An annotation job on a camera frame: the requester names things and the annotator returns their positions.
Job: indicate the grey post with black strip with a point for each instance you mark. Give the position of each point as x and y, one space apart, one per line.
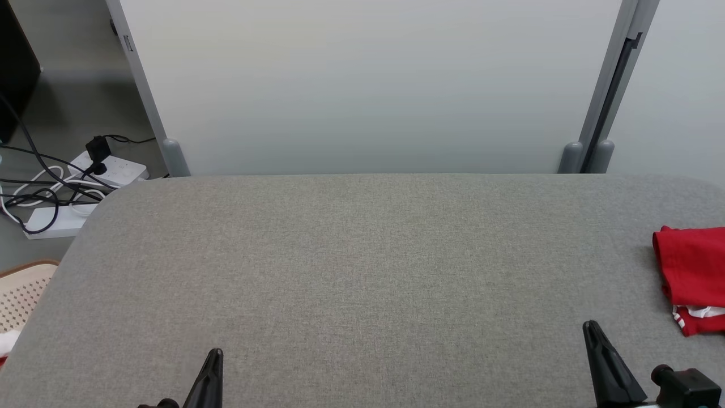
617 56

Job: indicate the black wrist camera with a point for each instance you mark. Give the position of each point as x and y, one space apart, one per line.
161 404
688 388

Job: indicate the white partition panel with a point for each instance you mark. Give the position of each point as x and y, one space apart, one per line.
679 85
368 85

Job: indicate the black cabinet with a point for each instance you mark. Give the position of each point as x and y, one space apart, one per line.
17 56

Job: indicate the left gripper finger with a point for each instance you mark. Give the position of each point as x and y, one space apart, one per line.
207 385

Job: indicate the red t-shirt white sleeves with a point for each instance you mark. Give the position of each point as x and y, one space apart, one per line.
694 260

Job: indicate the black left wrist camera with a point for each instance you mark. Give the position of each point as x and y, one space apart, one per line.
161 404

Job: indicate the grey partition post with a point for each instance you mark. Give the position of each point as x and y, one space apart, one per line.
136 68

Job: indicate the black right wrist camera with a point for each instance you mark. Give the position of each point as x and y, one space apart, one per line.
688 388

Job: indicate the grey rounded partition foot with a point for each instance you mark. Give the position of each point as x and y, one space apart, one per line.
603 157
175 158
571 158

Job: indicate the white power strip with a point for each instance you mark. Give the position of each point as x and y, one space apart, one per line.
122 169
56 224

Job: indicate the beige perforated laundry basket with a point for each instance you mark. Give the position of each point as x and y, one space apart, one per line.
22 294

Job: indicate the black plug adapter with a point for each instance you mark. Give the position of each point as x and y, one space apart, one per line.
97 148

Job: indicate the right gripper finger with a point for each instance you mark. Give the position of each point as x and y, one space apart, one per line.
612 374

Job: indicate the white and red garment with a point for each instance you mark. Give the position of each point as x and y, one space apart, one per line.
7 343

